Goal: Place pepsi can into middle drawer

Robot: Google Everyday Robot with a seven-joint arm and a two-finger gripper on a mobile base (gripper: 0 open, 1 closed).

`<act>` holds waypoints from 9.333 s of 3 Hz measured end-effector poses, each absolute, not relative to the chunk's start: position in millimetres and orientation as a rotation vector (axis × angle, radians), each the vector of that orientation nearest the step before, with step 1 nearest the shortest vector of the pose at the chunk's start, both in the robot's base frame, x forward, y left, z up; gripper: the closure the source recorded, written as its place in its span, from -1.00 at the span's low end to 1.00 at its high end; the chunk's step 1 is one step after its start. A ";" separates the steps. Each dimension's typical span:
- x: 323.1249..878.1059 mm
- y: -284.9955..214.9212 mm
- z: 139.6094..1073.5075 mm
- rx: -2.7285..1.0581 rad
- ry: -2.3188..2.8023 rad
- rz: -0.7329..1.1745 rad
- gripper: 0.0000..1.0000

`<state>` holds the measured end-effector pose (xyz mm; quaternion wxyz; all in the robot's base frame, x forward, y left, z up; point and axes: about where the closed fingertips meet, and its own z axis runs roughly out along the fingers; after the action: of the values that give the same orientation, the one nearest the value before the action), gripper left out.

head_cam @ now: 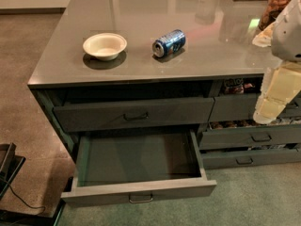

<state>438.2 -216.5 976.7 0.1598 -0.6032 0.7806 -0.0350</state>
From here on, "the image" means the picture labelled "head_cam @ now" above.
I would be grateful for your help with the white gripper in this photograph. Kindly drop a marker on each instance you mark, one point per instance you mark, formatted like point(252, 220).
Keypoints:
point(288, 35)

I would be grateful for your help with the blue pepsi can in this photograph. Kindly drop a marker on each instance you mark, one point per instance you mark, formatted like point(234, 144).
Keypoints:
point(169, 44)

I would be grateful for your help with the snack bag in drawer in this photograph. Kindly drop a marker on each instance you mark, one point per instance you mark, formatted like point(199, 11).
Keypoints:
point(234, 86)

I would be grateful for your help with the grey middle right drawer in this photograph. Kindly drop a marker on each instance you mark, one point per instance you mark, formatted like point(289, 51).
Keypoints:
point(234, 134)

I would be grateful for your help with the grey top right drawer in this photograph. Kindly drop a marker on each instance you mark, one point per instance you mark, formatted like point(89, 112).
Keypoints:
point(239, 107)

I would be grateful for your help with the grey bottom right drawer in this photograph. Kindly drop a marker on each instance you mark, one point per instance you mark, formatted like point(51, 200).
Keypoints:
point(213, 161)

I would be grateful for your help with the open grey middle drawer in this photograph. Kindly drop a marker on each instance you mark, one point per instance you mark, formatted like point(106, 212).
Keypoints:
point(137, 168)

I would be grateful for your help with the grey top left drawer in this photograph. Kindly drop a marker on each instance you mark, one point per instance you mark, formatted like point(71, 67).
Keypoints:
point(132, 114)

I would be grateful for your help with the glass jar of snacks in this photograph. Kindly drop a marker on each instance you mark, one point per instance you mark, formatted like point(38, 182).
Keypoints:
point(272, 10)

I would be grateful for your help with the grey cabinet with counter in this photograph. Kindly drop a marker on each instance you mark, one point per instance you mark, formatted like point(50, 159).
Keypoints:
point(218, 47)

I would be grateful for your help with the white ceramic bowl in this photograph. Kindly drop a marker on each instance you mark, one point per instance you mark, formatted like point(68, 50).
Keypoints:
point(105, 46)

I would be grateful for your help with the black floor stand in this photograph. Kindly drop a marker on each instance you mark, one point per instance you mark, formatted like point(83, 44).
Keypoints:
point(10, 164)

